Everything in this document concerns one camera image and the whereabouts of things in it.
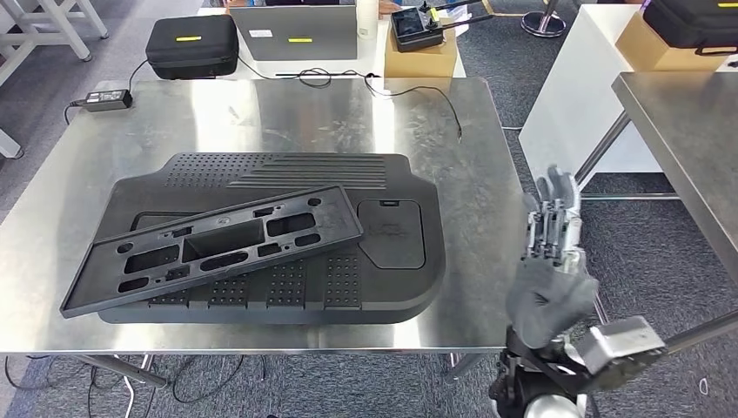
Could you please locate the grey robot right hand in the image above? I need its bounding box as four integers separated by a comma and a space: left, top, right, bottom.
506, 165, 600, 350

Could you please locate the black plastic frame part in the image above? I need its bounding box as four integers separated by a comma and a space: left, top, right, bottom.
59, 184, 365, 320

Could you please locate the stainless steel workbench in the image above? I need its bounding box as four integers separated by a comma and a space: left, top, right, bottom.
0, 78, 528, 388

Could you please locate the large black engine cover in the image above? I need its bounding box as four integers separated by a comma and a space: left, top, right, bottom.
95, 152, 448, 326

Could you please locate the white cabinet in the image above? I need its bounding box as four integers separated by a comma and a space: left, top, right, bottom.
519, 4, 664, 185

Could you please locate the stainless steel table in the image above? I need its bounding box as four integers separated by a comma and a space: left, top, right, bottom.
574, 71, 738, 356

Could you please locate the brown cardboard box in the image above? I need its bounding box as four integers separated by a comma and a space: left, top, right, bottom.
384, 25, 460, 79
614, 11, 730, 73

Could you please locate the chrome stanchion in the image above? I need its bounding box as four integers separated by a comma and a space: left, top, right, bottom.
520, 0, 567, 39

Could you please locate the black handheld device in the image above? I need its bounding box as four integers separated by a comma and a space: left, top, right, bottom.
390, 5, 445, 53

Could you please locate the black bag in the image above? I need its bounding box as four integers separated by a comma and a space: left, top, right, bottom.
642, 0, 738, 56

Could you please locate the grey laptop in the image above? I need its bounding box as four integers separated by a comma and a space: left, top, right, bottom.
229, 3, 359, 63

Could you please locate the black zip case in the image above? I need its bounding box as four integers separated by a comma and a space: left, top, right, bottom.
144, 14, 240, 81

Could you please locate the black power adapter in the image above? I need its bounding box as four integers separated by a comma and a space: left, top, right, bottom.
80, 88, 134, 113

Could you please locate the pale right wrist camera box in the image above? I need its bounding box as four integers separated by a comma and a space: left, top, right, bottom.
576, 315, 667, 376

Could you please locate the black cable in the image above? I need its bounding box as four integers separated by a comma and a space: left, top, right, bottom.
127, 57, 150, 93
171, 354, 246, 405
238, 54, 464, 143

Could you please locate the white frame table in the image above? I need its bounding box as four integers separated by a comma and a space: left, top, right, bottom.
0, 0, 110, 159

